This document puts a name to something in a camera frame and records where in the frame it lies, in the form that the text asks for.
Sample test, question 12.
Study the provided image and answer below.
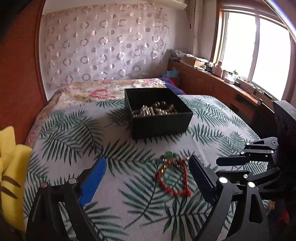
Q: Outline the red string bracelet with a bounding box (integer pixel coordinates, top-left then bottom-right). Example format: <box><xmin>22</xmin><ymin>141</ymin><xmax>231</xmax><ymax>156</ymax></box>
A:
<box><xmin>157</xmin><ymin>158</ymin><xmax>192</xmax><ymax>197</ymax></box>

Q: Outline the white pearl necklace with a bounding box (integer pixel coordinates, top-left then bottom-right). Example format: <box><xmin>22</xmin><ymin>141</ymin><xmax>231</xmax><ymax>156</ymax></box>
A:
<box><xmin>132</xmin><ymin>104</ymin><xmax>179</xmax><ymax>118</ymax></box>

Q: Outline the black square jewelry box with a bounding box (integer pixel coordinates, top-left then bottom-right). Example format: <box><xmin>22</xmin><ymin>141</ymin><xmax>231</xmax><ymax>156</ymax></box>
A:
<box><xmin>125</xmin><ymin>88</ymin><xmax>193</xmax><ymax>140</ymax></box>

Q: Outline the wooden window cabinet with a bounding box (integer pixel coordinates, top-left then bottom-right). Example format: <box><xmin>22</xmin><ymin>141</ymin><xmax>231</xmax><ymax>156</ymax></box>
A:
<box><xmin>166</xmin><ymin>59</ymin><xmax>263</xmax><ymax>123</ymax></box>

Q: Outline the palm leaf bedspread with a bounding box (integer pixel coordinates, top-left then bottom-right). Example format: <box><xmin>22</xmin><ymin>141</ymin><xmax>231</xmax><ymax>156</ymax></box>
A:
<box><xmin>23</xmin><ymin>95</ymin><xmax>258</xmax><ymax>240</ymax></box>

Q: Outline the yellow plush pillow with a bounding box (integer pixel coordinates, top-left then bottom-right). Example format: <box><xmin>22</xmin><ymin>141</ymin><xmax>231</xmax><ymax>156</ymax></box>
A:
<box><xmin>1</xmin><ymin>126</ymin><xmax>32</xmax><ymax>232</ymax></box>

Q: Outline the pink bottle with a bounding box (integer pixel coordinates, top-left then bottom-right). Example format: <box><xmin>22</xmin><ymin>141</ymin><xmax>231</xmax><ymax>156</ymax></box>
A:
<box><xmin>212</xmin><ymin>61</ymin><xmax>223</xmax><ymax>78</ymax></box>

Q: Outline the cardboard box on cabinet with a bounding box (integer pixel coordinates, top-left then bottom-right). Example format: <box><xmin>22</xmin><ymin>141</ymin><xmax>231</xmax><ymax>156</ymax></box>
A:
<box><xmin>182</xmin><ymin>55</ymin><xmax>207</xmax><ymax>68</ymax></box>

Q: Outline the blue tissue bag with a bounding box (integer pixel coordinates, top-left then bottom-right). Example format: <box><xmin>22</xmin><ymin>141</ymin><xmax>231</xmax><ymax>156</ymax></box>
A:
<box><xmin>162</xmin><ymin>68</ymin><xmax>180</xmax><ymax>78</ymax></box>

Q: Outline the window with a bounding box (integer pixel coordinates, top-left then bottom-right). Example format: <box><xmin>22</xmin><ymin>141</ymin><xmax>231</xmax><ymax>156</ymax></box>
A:
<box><xmin>212</xmin><ymin>1</ymin><xmax>295</xmax><ymax>101</ymax></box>

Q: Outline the pink circle pattern curtain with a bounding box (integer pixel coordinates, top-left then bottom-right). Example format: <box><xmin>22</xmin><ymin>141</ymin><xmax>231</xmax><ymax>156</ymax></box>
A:
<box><xmin>39</xmin><ymin>4</ymin><xmax>169</xmax><ymax>96</ymax></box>

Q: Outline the white air conditioner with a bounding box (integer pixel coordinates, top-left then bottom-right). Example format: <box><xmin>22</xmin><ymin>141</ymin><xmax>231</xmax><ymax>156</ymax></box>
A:
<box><xmin>147</xmin><ymin>0</ymin><xmax>187</xmax><ymax>10</ymax></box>

